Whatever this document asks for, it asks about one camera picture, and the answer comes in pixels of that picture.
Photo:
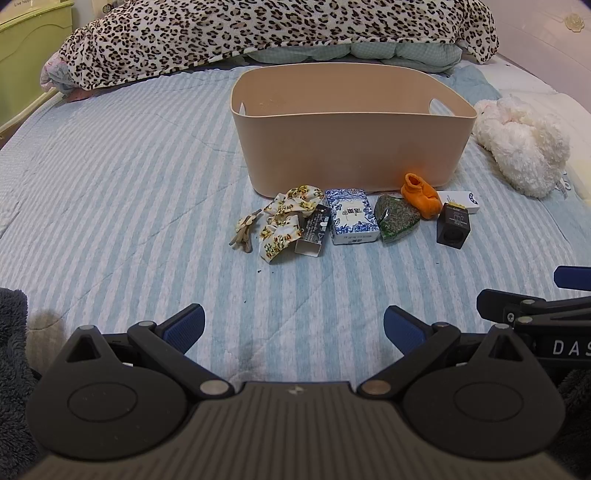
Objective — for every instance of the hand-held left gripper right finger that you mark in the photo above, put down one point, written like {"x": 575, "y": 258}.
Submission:
{"x": 399, "y": 330}

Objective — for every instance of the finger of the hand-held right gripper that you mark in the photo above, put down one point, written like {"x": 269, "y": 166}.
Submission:
{"x": 498, "y": 302}
{"x": 572, "y": 277}

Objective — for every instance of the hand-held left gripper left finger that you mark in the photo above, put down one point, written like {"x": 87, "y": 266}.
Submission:
{"x": 187, "y": 325}

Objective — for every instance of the black cube box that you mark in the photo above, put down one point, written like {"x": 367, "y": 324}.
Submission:
{"x": 455, "y": 226}

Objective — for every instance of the small white box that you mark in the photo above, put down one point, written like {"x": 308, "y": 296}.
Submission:
{"x": 464, "y": 201}

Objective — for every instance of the green clear packet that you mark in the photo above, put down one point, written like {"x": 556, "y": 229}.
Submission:
{"x": 395, "y": 219}

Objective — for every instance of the beige flower hair clip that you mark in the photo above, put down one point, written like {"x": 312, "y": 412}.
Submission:
{"x": 242, "y": 226}

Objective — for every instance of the blue white patterned box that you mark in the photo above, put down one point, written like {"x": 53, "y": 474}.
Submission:
{"x": 351, "y": 214}

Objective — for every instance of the orange baby sock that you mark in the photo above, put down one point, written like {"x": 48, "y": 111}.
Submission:
{"x": 422, "y": 196}

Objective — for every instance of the small black printed box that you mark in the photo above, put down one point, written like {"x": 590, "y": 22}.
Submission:
{"x": 316, "y": 226}

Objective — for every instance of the floral fabric scrunchie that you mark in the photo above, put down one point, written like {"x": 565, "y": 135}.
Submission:
{"x": 281, "y": 230}

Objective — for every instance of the beige plastic storage bin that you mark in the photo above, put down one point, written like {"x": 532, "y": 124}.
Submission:
{"x": 346, "y": 147}

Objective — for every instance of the white plush toy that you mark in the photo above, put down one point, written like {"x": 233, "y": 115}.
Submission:
{"x": 517, "y": 143}

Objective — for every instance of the dark fleece garment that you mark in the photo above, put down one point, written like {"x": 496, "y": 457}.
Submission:
{"x": 11, "y": 369}

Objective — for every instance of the light blue cloth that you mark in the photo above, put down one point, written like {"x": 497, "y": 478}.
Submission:
{"x": 473, "y": 81}

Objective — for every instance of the white board panel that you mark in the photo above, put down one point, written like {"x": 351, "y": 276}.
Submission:
{"x": 535, "y": 32}

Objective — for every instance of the mint checked quilt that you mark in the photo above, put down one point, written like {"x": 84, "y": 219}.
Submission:
{"x": 406, "y": 55}

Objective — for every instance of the pink floral pillow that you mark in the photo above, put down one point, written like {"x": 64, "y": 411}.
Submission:
{"x": 53, "y": 74}

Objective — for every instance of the leopard print blanket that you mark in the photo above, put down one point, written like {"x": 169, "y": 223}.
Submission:
{"x": 207, "y": 37}

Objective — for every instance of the green cabinet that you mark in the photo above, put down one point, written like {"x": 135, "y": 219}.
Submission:
{"x": 23, "y": 60}

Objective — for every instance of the flower wall decoration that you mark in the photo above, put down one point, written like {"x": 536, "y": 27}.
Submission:
{"x": 575, "y": 21}

